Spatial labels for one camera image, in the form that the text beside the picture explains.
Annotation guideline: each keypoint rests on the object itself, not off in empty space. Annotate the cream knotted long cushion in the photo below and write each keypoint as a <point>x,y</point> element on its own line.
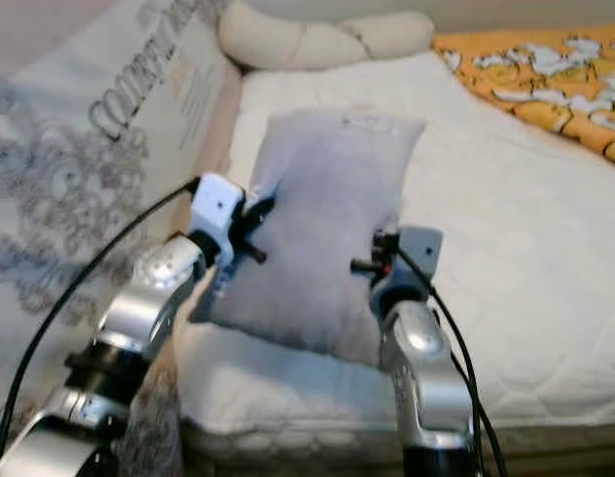
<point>297,45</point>

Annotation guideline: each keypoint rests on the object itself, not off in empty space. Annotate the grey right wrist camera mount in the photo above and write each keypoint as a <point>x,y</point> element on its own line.
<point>418,253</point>

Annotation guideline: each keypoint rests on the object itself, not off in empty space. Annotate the yellow cartoon egg blanket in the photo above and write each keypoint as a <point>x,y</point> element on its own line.
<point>545,79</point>

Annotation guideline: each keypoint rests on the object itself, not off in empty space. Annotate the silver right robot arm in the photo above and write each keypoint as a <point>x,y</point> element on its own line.
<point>426,378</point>

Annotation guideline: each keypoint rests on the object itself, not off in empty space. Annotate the white quilted mattress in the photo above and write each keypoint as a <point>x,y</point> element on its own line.
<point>526,248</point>

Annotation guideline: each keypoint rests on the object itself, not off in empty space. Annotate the grey patterned upright mattress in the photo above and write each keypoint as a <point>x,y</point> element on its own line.
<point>69,149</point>

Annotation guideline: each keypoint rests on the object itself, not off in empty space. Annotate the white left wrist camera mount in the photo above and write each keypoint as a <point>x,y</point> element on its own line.
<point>216,204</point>

